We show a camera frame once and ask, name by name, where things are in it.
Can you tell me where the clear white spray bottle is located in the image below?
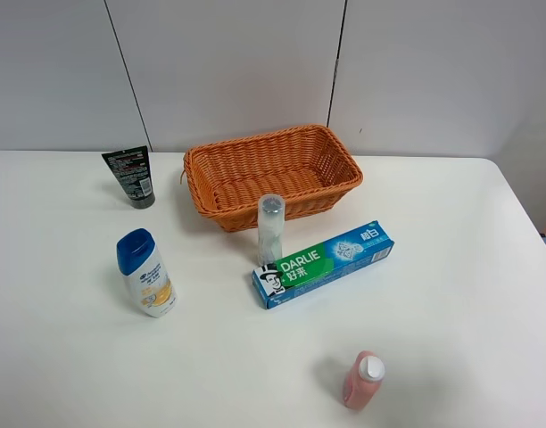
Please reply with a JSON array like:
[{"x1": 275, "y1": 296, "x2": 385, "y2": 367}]
[{"x1": 258, "y1": 193, "x2": 285, "y2": 266}]

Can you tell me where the orange woven basket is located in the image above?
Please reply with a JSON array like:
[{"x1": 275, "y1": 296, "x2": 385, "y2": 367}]
[{"x1": 182, "y1": 124, "x2": 363, "y2": 233}]

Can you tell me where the Darlie toothpaste box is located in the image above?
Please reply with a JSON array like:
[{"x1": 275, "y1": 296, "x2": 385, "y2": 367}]
[{"x1": 252, "y1": 220, "x2": 394, "y2": 309}]

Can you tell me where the white blue shampoo bottle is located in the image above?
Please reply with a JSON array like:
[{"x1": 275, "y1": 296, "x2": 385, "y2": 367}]
[{"x1": 116, "y1": 228, "x2": 177, "y2": 317}]

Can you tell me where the black tube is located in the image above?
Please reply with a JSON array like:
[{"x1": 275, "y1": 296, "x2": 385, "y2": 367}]
[{"x1": 102, "y1": 145, "x2": 155, "y2": 209}]

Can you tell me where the pink bottle white cap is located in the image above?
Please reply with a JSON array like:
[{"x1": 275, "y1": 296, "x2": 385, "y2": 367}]
[{"x1": 343, "y1": 350, "x2": 385, "y2": 411}]

